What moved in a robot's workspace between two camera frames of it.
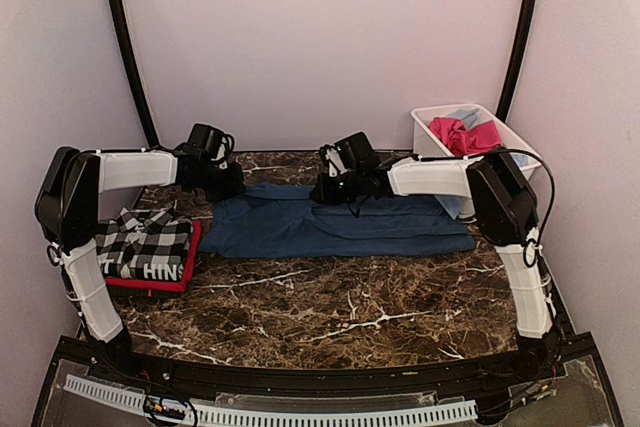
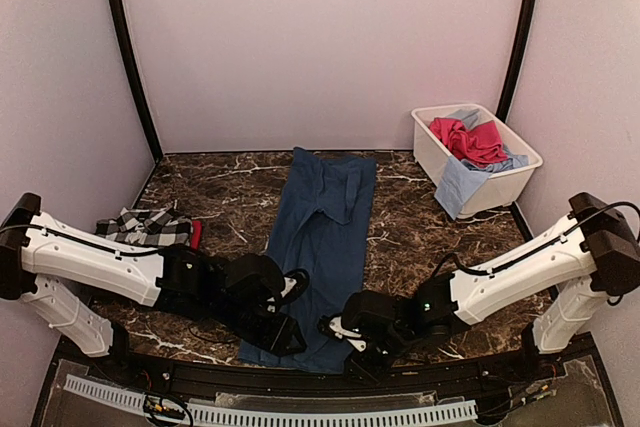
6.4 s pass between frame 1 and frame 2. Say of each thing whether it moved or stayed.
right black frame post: stayed
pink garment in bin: stayed
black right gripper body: moved
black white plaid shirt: stayed
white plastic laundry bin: stayed
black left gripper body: moved
